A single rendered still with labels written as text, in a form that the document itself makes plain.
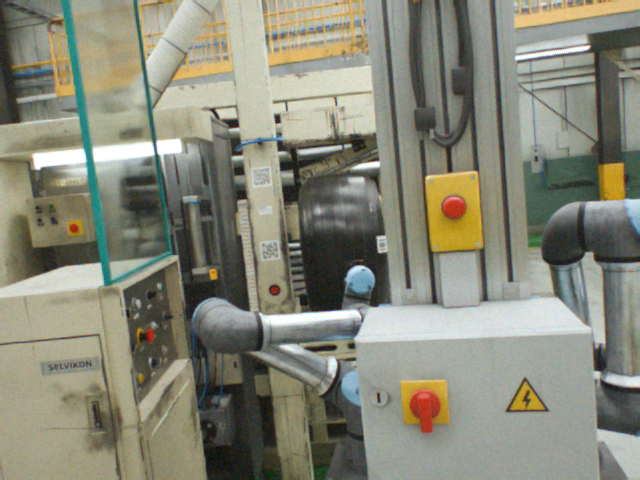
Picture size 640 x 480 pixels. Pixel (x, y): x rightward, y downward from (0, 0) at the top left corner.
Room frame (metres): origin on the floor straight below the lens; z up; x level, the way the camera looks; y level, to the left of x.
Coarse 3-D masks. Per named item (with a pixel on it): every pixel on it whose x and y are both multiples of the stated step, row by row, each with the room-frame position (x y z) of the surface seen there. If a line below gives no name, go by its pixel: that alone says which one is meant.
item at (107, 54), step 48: (96, 0) 1.56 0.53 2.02; (96, 48) 1.51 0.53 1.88; (144, 48) 1.92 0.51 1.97; (96, 96) 1.46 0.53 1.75; (144, 96) 1.87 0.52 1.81; (96, 144) 1.42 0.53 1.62; (144, 144) 1.80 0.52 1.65; (96, 192) 1.37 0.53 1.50; (144, 192) 1.73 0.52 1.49; (144, 240) 1.67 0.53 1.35
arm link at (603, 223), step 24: (600, 216) 1.20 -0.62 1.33; (624, 216) 1.17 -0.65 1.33; (600, 240) 1.20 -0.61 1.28; (624, 240) 1.17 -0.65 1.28; (600, 264) 1.22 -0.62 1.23; (624, 264) 1.17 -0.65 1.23; (624, 288) 1.18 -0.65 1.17; (624, 312) 1.19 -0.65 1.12; (624, 336) 1.19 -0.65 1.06; (624, 360) 1.19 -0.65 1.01; (600, 384) 1.24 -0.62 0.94; (624, 384) 1.18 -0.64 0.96; (600, 408) 1.21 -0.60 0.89; (624, 408) 1.18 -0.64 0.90; (624, 432) 1.19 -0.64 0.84
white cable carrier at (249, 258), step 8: (240, 208) 2.22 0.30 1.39; (248, 216) 2.20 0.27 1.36; (248, 224) 2.19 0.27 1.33; (248, 232) 2.18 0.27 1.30; (248, 240) 2.18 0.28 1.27; (248, 248) 2.18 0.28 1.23; (248, 256) 2.18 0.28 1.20; (248, 264) 2.17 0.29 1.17; (248, 272) 2.18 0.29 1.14; (248, 280) 2.18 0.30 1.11; (256, 280) 2.22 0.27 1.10; (248, 288) 2.18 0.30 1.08; (256, 288) 2.18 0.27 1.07; (256, 296) 2.17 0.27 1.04; (256, 304) 2.17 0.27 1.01
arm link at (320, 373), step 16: (208, 304) 1.39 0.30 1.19; (224, 304) 1.37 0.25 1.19; (256, 352) 1.41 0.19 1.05; (272, 352) 1.42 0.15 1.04; (288, 352) 1.44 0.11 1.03; (304, 352) 1.47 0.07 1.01; (288, 368) 1.44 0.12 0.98; (304, 368) 1.45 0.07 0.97; (320, 368) 1.47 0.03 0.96; (336, 368) 1.48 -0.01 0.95; (352, 368) 1.52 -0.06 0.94; (320, 384) 1.47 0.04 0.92; (336, 384) 1.47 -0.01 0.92
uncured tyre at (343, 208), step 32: (320, 192) 2.06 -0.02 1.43; (352, 192) 2.04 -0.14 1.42; (320, 224) 1.97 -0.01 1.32; (352, 224) 1.96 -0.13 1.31; (384, 224) 2.05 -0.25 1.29; (320, 256) 1.94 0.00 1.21; (352, 256) 1.94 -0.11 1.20; (384, 256) 1.97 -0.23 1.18; (320, 288) 1.97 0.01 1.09; (384, 288) 2.00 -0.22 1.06
